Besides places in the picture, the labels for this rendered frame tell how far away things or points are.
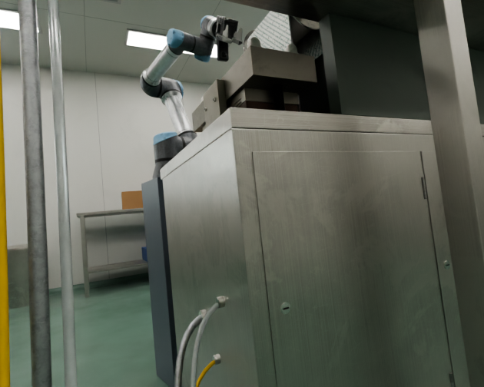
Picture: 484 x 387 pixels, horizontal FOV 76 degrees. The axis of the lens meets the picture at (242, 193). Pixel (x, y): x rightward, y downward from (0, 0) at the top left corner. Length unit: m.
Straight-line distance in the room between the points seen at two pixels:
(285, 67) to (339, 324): 0.54
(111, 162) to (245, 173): 3.99
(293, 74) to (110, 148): 3.98
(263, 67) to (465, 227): 0.49
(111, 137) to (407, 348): 4.22
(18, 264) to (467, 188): 3.81
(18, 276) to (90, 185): 1.31
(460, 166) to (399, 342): 0.40
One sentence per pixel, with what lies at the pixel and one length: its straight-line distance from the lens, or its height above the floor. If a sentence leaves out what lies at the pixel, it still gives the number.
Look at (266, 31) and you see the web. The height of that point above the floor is 1.23.
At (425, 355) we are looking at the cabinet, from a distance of 0.92.
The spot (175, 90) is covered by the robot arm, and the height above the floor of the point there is 1.40.
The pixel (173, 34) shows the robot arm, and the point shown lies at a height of 1.49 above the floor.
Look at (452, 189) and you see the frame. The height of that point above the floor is 0.71.
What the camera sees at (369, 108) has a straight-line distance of 0.82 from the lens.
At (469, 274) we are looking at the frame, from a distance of 0.74.
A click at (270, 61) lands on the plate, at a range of 0.69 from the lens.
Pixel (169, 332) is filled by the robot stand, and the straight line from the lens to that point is 1.47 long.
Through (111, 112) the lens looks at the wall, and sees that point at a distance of 4.70.
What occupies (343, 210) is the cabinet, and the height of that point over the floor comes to 0.69.
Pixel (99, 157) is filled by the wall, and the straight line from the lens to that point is 4.52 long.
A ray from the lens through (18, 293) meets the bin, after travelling 4.01.
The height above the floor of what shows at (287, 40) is 1.15.
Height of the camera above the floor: 0.70
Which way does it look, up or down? 4 degrees up
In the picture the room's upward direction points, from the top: 6 degrees counter-clockwise
